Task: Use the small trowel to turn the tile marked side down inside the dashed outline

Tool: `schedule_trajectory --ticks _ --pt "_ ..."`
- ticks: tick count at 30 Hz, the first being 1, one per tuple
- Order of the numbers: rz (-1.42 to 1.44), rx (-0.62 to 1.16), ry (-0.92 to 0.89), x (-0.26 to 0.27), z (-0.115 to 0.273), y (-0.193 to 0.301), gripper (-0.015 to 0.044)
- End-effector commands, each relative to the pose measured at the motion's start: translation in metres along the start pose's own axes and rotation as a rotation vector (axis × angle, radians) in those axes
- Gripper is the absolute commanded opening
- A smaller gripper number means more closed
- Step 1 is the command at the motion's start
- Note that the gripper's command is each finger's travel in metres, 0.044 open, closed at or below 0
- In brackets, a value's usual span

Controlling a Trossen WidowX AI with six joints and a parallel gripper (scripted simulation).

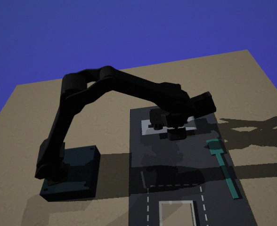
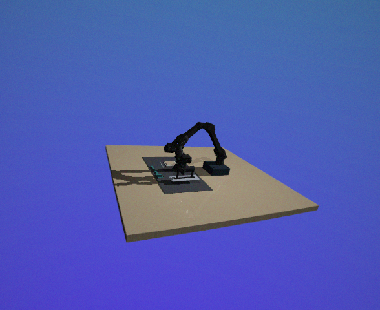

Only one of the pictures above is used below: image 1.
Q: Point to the grey square tile with black square center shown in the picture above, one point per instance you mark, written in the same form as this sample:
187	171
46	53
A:
176	213

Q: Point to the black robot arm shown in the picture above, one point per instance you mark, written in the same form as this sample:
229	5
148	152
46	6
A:
175	108

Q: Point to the teal small trowel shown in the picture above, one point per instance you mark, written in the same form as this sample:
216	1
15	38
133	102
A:
216	149

